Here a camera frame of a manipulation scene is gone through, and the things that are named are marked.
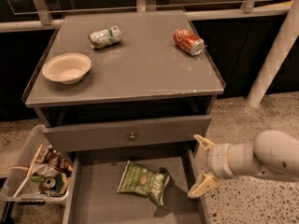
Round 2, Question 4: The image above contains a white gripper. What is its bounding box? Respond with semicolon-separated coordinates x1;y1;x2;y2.
188;134;234;198

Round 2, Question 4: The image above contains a green jalapeno chip bag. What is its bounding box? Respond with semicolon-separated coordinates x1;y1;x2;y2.
117;161;170;206

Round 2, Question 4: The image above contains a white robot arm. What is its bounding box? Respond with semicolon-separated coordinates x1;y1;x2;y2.
188;130;299;198

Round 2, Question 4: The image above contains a round metal drawer knob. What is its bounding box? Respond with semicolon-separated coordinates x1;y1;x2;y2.
128;133;136;141

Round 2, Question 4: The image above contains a grey drawer cabinet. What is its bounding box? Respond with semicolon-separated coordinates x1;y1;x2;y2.
21;10;226;156

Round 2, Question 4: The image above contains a grey open middle drawer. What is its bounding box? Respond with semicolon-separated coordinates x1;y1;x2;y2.
63;148;209;224

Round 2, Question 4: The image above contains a grey upper drawer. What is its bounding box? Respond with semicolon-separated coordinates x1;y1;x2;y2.
44;115;211;152

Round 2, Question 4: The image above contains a red cola can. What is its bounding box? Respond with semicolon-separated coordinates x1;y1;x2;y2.
173;29;206;56

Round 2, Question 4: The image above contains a brown snack wrapper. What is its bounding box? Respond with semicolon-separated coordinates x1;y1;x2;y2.
27;144;73;177

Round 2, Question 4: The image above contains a beige paper bowl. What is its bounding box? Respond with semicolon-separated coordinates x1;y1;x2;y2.
42;53;92;84

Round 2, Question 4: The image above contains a clear plastic bin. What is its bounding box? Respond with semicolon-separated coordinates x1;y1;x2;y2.
1;125;73;204

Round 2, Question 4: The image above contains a wooden stick in bin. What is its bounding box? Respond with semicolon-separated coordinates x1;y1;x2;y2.
11;144;43;198

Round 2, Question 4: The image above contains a metal railing with glass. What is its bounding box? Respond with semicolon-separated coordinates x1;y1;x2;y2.
0;0;294;33

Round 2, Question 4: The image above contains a white slanted post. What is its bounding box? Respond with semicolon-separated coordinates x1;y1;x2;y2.
246;0;299;108

